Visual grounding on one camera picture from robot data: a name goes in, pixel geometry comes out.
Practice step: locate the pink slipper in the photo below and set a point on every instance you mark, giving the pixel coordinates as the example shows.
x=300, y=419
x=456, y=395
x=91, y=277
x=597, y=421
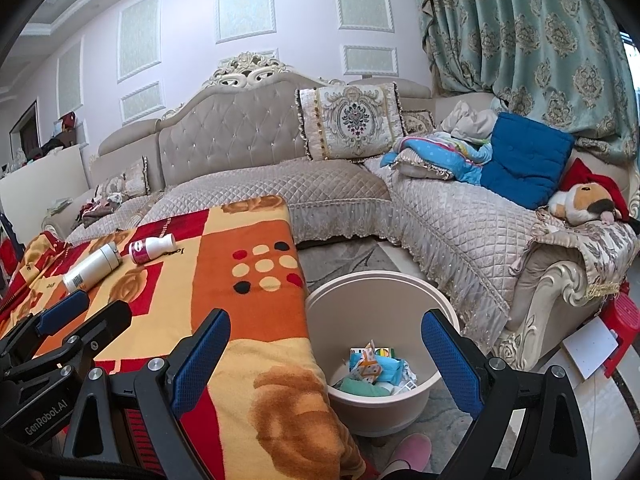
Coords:
x=407, y=452

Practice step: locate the beige fringed pillow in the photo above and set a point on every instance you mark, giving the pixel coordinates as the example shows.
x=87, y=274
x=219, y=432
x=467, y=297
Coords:
x=420, y=167

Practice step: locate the red orange printed blanket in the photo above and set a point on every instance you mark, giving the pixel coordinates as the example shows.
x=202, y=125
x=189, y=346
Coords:
x=225, y=310

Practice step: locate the white bottle pink label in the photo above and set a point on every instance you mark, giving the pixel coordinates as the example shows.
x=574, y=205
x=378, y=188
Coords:
x=150, y=249

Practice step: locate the red plastic stool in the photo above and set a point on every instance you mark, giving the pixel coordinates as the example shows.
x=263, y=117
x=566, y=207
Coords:
x=625, y=325

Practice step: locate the floral throw cloth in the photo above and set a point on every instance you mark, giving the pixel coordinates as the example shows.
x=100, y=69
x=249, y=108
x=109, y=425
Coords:
x=590, y=245

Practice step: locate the white cabinet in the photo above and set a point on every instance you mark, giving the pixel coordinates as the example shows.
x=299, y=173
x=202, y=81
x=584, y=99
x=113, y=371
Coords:
x=45, y=180

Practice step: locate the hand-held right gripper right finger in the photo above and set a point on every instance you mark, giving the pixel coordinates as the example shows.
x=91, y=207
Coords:
x=450, y=360

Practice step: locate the red ornament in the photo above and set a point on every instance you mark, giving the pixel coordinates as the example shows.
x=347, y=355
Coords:
x=68, y=122

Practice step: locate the dark clothes pile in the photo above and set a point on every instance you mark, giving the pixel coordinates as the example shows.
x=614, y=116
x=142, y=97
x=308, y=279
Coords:
x=97, y=207

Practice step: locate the small ornate fringed pillow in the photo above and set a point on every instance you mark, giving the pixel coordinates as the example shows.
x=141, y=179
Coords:
x=125, y=180

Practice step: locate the blue colourful blanket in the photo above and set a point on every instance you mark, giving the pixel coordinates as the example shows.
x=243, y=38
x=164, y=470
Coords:
x=440, y=152

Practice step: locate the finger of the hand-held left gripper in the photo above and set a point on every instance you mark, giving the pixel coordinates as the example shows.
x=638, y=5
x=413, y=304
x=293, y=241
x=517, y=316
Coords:
x=100, y=322
x=62, y=310

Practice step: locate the thin booklet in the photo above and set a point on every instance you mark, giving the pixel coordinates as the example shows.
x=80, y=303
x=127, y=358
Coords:
x=60, y=205

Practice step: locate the plush toy red hat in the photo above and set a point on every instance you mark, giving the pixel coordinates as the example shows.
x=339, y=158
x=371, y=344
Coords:
x=580, y=202

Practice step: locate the blue cushion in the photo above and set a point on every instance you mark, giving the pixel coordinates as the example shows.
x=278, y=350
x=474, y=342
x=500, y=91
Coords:
x=525, y=160

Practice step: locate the green fluffy cloth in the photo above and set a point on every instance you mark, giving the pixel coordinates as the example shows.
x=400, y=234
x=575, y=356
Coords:
x=355, y=387

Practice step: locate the dark wooden door frame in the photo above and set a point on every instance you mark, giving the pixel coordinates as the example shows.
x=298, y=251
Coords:
x=22, y=130

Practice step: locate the red white hanging garment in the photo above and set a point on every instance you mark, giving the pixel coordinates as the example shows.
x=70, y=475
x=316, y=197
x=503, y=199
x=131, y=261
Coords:
x=7, y=247

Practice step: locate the small ornate patterned pillow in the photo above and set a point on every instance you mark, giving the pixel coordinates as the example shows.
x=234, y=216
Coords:
x=417, y=122

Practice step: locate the white green carton box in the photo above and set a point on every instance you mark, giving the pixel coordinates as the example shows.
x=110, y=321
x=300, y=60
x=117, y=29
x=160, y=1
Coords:
x=371, y=362

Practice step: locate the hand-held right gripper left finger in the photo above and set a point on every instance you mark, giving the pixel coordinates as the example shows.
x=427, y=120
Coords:
x=200, y=365

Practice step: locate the beige round bin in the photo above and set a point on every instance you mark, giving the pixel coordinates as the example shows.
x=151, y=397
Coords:
x=375, y=300

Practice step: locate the light blue wipes packet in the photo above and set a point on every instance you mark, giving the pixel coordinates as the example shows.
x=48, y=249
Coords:
x=389, y=369

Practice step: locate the large ornate patterned pillow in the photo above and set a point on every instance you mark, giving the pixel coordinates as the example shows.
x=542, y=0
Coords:
x=350, y=120

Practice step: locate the beige quilted sofa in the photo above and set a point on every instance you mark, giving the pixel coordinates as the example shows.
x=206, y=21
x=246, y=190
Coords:
x=240, y=125

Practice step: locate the teal floral curtain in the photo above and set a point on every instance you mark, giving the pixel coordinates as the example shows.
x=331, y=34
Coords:
x=525, y=35

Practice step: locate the beige crumpled clothes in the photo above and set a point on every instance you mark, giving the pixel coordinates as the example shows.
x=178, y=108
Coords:
x=470, y=122

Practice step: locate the white paper sheet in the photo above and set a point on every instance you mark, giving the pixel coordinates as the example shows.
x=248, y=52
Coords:
x=590, y=352

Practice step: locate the white cylinder bottle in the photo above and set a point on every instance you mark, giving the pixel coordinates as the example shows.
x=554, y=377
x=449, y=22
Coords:
x=92, y=266

